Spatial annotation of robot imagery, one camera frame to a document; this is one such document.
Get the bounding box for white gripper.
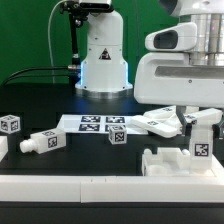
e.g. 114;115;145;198
134;22;224;135

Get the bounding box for white chair seat block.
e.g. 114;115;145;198
141;147;216;177

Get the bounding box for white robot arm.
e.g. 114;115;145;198
76;0;224;109

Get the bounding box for white chair back piece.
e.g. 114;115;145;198
131;106;182;138

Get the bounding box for small white tag cube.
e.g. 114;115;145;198
109;125;127;145

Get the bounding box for white tag sheet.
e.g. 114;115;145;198
57;114;147;135

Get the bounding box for white tag cube far left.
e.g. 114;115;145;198
0;115;21;134

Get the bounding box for white block left edge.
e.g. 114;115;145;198
0;136;8;162

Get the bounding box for white right fence rail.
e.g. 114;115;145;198
211;156;224;177

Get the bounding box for white fence rail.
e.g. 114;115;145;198
0;175;224;203
211;156;224;177

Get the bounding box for white front fence rail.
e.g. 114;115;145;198
0;175;224;203

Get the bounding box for grey cable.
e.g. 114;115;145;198
47;0;69;84

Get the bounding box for black cables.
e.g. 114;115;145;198
0;65;82;87

